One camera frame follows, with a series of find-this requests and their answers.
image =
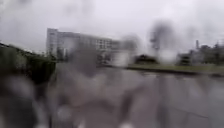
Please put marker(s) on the dark green hedge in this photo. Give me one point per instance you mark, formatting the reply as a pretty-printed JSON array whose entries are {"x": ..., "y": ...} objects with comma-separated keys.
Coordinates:
[{"x": 36, "y": 68}]

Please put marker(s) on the pale multi-storey building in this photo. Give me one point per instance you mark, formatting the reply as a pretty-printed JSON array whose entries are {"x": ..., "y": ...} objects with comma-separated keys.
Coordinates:
[{"x": 90, "y": 41}]

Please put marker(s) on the row of trees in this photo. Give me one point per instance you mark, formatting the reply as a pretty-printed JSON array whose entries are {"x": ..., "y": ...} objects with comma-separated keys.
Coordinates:
[{"x": 208, "y": 53}]

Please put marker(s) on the dark bush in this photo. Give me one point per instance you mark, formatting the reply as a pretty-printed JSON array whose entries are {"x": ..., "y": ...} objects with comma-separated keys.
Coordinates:
[{"x": 145, "y": 60}]

